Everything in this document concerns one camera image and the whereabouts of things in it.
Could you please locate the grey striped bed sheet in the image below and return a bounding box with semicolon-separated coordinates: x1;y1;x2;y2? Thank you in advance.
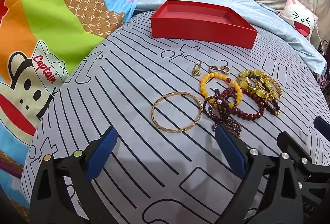
22;10;330;224

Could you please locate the gold ornament ring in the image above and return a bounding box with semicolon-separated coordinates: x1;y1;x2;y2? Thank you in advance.
191;60;205;76

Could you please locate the dark red bead bracelet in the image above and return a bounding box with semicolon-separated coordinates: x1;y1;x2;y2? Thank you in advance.
222;86;269;120

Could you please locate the yellow bead bracelet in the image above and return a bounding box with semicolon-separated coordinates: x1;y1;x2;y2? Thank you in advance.
199;73;243;108

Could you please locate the pink cartoon face cushion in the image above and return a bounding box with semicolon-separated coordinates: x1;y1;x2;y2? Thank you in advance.
278;0;319;40

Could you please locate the thin gold bangle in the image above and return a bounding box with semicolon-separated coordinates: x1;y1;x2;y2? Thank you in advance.
151;92;202;134

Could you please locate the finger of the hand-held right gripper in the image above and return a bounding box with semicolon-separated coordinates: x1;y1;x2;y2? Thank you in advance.
277;131;320;188
313;116;330;142

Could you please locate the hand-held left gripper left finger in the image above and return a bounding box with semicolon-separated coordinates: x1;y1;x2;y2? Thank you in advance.
29;126;118;224

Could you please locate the red cardboard box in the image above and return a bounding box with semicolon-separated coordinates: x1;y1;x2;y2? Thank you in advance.
150;0;258;49

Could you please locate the purple bead bracelet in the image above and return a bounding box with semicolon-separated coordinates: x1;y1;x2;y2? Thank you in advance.
202;89;243;138

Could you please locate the colourful monkey print quilt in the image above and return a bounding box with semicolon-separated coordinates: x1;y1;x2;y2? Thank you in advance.
0;0;140;214

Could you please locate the yellow crystal bracelet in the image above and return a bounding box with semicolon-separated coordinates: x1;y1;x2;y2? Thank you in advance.
237;69;277;101

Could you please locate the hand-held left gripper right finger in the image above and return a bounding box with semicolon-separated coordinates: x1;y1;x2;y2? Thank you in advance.
216;125;303;224

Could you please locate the gold bead bracelet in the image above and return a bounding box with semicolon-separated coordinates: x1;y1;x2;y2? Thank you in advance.
255;77;283;99

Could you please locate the light blue blanket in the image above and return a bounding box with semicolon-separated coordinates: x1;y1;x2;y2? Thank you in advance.
135;0;326;77

